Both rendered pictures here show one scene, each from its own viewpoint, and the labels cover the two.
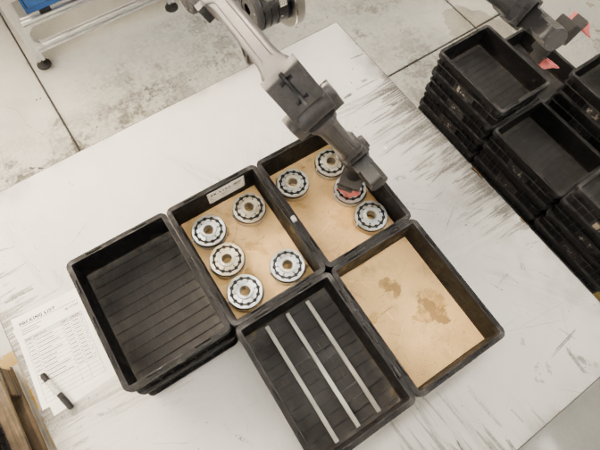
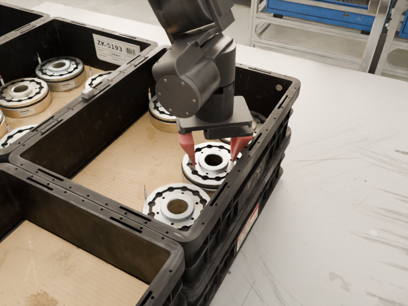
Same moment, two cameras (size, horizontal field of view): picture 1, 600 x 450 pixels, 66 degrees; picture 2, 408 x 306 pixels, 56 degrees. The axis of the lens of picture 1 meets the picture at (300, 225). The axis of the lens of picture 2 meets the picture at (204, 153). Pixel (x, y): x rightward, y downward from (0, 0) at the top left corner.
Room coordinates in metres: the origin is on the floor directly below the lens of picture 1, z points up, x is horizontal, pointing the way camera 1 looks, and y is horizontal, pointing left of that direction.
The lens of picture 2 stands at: (0.48, -0.56, 1.29)
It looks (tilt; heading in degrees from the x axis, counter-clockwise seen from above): 42 degrees down; 65
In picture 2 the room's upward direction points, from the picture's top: straight up
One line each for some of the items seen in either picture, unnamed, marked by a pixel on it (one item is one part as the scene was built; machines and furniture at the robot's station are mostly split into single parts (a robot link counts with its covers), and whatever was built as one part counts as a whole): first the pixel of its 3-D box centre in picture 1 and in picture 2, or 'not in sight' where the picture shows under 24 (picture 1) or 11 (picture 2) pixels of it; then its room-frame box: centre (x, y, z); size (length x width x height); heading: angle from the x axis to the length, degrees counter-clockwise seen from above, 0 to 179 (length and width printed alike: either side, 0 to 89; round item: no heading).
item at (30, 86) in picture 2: (227, 258); (20, 89); (0.43, 0.21, 0.86); 0.05 x 0.05 x 0.01
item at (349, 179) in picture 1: (354, 169); (213, 99); (0.68, -0.15, 0.98); 0.10 x 0.07 x 0.07; 163
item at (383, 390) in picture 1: (321, 366); not in sight; (0.14, -0.08, 0.87); 0.40 x 0.30 x 0.11; 36
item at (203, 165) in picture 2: not in sight; (213, 161); (0.69, -0.15, 0.86); 0.05 x 0.05 x 0.01
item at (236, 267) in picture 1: (227, 259); (21, 91); (0.43, 0.21, 0.86); 0.10 x 0.10 x 0.01
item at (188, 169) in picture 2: (350, 188); (213, 163); (0.69, -0.15, 0.86); 0.10 x 0.10 x 0.01
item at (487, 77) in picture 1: (475, 99); not in sight; (1.46, -0.80, 0.37); 0.40 x 0.30 x 0.45; 38
